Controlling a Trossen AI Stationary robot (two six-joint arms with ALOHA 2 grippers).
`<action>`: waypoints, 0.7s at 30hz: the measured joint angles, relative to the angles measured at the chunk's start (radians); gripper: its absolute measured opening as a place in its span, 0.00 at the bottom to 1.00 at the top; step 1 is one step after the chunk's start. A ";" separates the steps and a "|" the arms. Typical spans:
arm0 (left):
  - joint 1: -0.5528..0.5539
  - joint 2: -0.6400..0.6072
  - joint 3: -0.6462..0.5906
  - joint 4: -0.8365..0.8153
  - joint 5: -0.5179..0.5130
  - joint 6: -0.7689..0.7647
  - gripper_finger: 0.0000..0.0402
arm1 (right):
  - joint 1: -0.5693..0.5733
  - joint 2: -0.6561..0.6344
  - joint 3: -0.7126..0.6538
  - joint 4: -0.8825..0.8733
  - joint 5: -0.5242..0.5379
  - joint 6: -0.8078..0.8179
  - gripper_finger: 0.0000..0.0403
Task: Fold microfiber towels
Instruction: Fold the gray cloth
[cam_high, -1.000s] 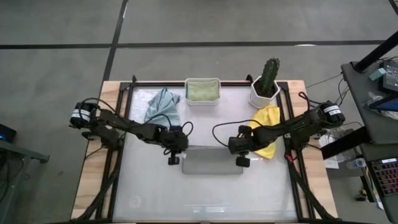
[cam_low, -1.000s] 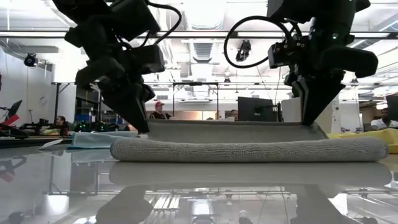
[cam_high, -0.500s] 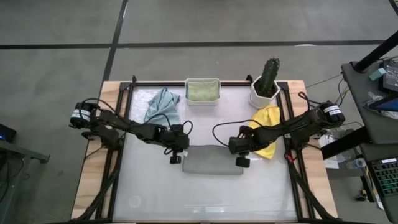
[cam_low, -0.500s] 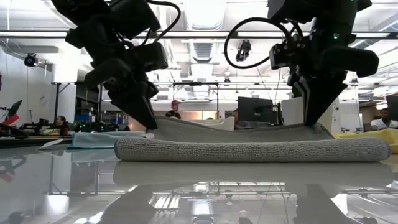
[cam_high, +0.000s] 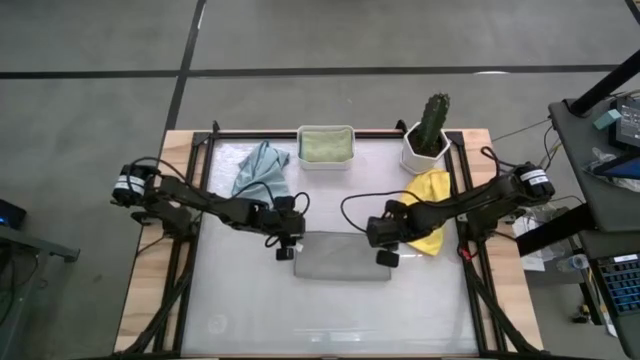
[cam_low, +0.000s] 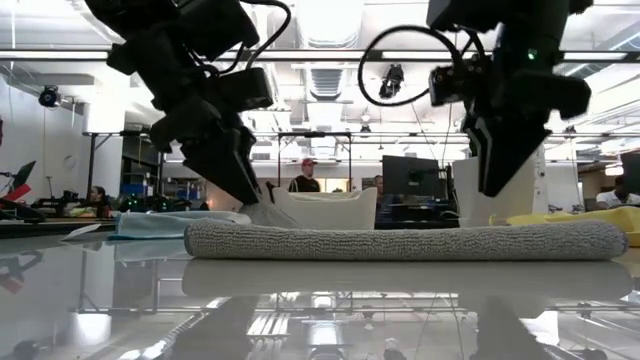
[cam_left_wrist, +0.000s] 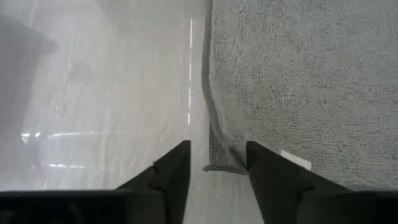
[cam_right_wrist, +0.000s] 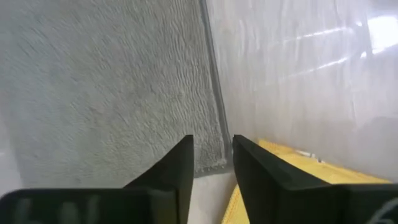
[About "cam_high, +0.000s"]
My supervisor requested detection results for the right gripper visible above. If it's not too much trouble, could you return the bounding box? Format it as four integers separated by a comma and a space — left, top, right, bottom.
366, 199, 409, 269

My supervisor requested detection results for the grey microfiber towel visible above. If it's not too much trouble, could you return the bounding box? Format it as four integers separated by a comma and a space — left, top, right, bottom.
293, 230, 393, 282

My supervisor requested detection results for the green microfiber towel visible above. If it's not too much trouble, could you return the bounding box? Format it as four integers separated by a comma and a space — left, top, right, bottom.
299, 128, 354, 164

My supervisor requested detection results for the light blue microfiber towel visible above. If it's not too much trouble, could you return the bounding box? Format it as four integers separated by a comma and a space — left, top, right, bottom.
230, 140, 292, 201

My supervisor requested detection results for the yellow microfiber towel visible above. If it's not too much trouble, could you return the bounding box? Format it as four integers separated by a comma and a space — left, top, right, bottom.
399, 168, 452, 257

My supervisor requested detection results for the white glossy table mat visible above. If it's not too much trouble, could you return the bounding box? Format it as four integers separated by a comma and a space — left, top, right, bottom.
180, 137, 482, 357

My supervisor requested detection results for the white plastic bin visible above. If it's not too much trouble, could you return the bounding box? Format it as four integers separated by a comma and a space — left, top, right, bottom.
296, 124, 357, 171

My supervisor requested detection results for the white paper sheet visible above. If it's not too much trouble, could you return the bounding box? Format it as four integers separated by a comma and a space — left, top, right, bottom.
512, 214, 547, 274

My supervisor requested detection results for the green cactus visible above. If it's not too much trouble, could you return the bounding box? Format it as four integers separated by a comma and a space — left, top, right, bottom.
417, 92, 451, 156

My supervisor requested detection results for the black crossbeam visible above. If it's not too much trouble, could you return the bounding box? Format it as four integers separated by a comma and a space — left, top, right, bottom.
514, 202, 596, 257

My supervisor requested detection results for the clear plastic bottle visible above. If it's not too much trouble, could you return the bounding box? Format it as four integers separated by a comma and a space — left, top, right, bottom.
556, 253, 591, 274

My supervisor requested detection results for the grey side cart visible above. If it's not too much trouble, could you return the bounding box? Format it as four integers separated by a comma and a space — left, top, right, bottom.
547, 97, 640, 236

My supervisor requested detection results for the laptop with backlit keyboard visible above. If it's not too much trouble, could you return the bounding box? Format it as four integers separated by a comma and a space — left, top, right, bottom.
589, 252, 640, 360

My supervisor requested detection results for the clear plastic bag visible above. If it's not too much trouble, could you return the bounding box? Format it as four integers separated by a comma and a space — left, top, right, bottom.
588, 146, 640, 194

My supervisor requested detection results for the blue screen tablet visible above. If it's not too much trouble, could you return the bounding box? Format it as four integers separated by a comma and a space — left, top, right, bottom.
593, 153, 640, 181

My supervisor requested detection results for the grey metal stand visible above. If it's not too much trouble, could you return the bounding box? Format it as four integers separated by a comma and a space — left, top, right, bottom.
0, 223, 81, 360

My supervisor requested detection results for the small teal box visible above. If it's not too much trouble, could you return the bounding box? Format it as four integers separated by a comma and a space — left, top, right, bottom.
593, 108, 623, 131

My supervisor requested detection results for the black tablet screen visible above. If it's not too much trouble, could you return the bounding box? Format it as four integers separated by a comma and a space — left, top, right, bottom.
613, 97, 640, 151

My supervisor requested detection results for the black device with blue light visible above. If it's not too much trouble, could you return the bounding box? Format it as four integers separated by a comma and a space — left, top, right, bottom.
0, 198, 28, 231

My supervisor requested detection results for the black stand pole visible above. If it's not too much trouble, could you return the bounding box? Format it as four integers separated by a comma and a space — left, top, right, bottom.
569, 48, 640, 119

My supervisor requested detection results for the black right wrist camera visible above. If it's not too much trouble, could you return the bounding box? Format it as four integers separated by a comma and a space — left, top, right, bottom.
366, 217, 394, 249

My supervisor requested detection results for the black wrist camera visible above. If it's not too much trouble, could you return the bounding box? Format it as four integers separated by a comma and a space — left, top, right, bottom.
366, 217, 394, 249
284, 210, 307, 237

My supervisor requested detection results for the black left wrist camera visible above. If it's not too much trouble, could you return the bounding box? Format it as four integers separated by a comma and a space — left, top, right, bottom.
284, 210, 307, 237

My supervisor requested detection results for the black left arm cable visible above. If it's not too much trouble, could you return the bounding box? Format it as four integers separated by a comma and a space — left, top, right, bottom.
127, 156, 312, 250

